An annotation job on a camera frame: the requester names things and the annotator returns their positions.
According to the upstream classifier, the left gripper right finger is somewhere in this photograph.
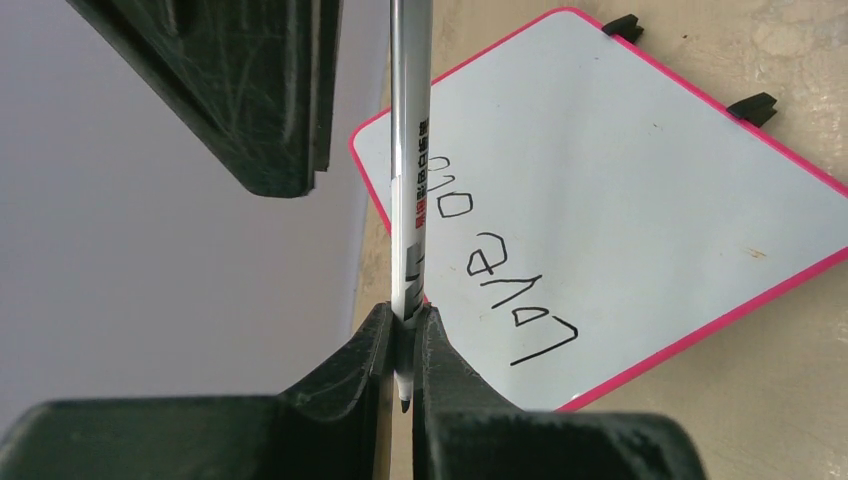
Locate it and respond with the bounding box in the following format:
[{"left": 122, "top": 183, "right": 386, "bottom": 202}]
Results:
[{"left": 412, "top": 307, "right": 706, "bottom": 479}]

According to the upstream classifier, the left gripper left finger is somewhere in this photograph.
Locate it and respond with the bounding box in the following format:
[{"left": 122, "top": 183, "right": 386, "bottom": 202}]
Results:
[{"left": 1, "top": 303, "right": 394, "bottom": 479}]

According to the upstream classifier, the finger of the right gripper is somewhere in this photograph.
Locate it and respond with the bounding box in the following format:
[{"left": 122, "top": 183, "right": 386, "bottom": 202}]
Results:
[
  {"left": 70, "top": 1, "right": 318, "bottom": 198},
  {"left": 313, "top": 0, "right": 343, "bottom": 172}
]

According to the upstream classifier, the white whiteboard marker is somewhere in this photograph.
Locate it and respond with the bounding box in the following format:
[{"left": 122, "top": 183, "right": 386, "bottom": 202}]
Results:
[{"left": 390, "top": 0, "right": 433, "bottom": 413}]

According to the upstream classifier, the red framed whiteboard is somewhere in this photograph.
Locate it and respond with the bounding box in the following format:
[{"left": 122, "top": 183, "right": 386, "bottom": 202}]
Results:
[{"left": 348, "top": 6, "right": 848, "bottom": 413}]

